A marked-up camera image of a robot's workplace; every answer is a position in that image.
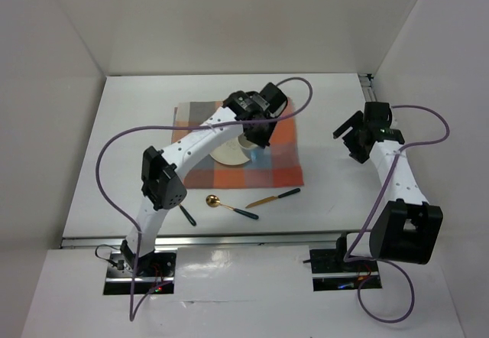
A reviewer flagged light blue mug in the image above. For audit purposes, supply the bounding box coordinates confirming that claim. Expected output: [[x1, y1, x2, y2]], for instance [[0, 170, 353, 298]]
[[238, 135, 264, 162]]

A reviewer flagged checkered orange blue cloth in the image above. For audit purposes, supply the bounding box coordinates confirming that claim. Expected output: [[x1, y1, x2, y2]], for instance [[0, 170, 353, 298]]
[[184, 118, 303, 190]]

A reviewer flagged cream ceramic plate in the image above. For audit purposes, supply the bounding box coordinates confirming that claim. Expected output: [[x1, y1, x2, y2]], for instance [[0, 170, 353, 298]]
[[210, 135, 256, 166]]

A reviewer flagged gold fork green handle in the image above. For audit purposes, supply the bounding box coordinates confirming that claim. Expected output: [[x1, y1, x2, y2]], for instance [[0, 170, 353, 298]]
[[179, 204, 197, 226]]

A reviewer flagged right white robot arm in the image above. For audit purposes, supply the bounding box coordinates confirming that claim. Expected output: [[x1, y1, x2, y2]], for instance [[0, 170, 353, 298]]
[[333, 102, 450, 271]]

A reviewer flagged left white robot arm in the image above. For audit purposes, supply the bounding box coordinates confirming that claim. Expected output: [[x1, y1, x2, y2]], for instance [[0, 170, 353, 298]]
[[121, 83, 288, 276]]

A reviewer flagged aluminium side rail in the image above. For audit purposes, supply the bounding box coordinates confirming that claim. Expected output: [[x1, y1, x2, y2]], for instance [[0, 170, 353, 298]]
[[358, 73, 377, 102]]

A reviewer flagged gold knife green handle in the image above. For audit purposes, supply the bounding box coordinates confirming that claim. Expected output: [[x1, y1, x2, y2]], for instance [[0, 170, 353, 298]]
[[245, 188, 301, 209]]

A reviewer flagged gold spoon green handle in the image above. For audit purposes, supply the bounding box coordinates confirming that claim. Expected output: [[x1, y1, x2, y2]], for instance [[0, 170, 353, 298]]
[[206, 194, 260, 220]]

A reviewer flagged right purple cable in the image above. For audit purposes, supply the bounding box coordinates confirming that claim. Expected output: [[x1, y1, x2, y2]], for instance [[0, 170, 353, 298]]
[[343, 104, 450, 323]]

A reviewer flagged purple cable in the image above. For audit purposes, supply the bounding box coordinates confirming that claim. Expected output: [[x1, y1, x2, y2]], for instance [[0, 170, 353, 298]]
[[94, 76, 314, 322], [343, 104, 450, 323]]

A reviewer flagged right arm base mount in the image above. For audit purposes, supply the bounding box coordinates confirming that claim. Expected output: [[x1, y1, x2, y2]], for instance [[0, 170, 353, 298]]
[[303, 232, 382, 291]]

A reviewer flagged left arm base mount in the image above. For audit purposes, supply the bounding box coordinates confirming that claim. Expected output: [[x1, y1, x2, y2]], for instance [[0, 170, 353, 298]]
[[94, 244, 176, 296]]

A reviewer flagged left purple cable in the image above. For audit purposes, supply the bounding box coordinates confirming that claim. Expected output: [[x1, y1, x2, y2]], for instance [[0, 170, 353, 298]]
[[94, 76, 314, 322]]

